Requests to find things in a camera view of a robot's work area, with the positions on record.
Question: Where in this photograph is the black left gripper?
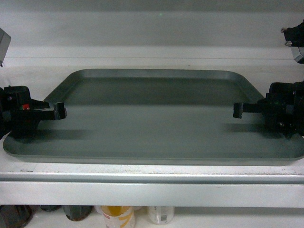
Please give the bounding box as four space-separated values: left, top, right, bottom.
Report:
0 86 67 138

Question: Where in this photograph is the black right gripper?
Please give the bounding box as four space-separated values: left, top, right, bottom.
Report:
233 81 304 138

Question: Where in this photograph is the grey silver serving tray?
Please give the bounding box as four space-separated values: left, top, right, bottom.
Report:
3 69 304 166

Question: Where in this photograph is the dark tea bottle middle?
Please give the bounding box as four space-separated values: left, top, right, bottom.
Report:
39 205 61 212

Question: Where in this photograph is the dark tea bottle labelled right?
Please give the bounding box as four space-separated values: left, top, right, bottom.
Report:
62 205 93 221

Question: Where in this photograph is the dark tea bottle front left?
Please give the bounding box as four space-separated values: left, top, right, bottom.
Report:
0 205 32 228

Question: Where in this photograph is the orange juice bottle front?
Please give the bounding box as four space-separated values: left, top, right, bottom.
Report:
100 206 135 228

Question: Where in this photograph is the yellow juice bottle right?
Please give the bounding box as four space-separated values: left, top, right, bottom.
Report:
147 206 175 225

